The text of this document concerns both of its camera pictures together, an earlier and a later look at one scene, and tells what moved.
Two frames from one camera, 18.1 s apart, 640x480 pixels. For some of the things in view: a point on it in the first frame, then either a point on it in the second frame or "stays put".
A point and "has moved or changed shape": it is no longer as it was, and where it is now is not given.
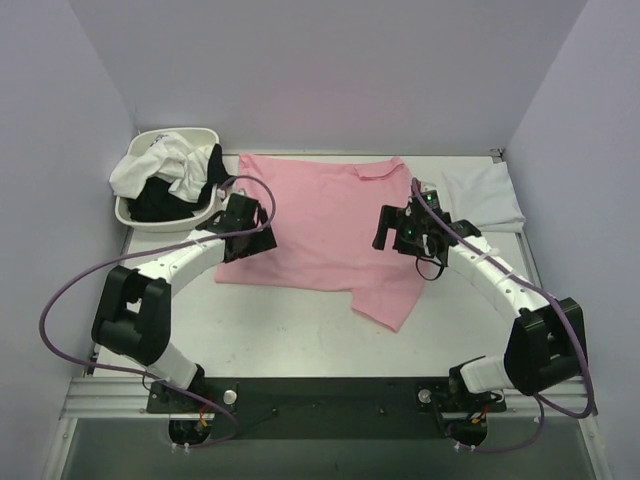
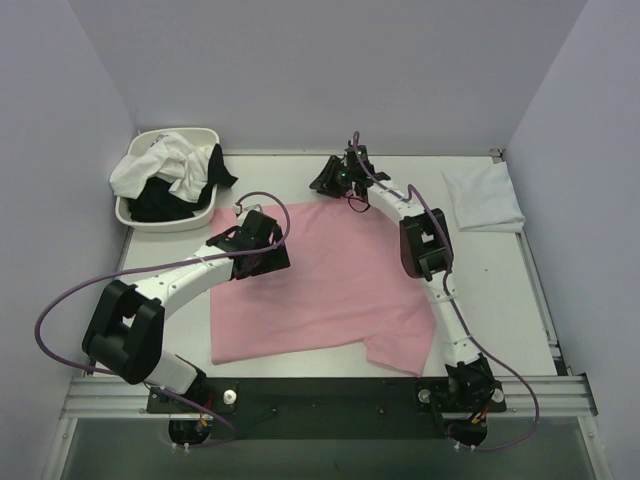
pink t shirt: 325,222 has moved or changed shape
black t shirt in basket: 156,203 stays put
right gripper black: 386,226 to 329,176
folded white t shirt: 486,196 stays put
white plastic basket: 195,136 stays put
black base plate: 331,409 stays put
